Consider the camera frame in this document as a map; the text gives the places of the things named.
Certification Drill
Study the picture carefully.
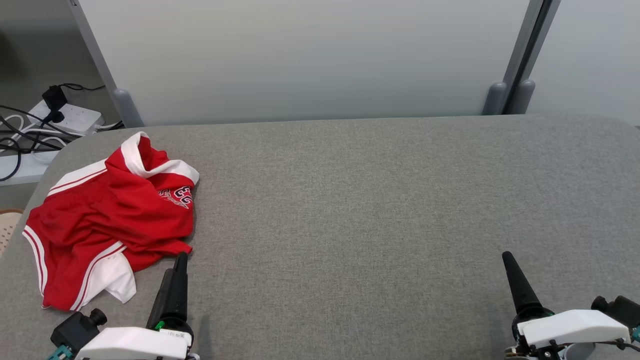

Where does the grey partition post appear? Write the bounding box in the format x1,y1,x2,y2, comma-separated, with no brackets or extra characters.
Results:
509,0,563,115
67,0,146,128
482,0,546,116

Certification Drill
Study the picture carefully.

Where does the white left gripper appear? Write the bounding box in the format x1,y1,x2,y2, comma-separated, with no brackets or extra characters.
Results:
75,251,201,360

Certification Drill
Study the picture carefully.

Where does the black power adapter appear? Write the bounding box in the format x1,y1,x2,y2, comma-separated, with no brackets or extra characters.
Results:
41,85,69,124

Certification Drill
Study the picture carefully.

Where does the black right camera cable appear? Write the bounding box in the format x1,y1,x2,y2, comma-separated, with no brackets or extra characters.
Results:
592,339,640,352

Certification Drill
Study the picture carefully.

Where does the white multi-socket power strip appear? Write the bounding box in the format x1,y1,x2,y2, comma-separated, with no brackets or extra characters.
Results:
27,100,106,136

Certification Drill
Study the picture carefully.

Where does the cream perforated laundry basket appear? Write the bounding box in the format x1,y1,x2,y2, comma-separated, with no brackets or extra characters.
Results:
0,209,24,257

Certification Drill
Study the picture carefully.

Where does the red shirt with white sleeves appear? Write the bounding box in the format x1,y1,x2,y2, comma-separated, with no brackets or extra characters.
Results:
22,159,195,312

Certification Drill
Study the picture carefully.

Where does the white partition panel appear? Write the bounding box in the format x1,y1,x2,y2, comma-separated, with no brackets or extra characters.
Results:
527,0,640,126
77,0,531,127

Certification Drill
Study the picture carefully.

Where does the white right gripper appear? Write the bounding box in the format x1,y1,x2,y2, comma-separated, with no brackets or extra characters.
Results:
501,251,630,360

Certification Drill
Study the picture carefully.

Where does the flat white power strip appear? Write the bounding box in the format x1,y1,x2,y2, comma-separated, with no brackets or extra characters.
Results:
0,149,62,187

